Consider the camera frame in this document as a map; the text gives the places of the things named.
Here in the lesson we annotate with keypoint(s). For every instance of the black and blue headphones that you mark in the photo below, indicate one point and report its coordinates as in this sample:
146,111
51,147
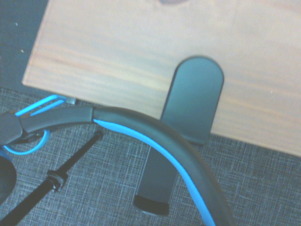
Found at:
164,134

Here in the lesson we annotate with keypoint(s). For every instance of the black rod with nut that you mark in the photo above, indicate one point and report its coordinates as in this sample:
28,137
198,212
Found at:
35,193

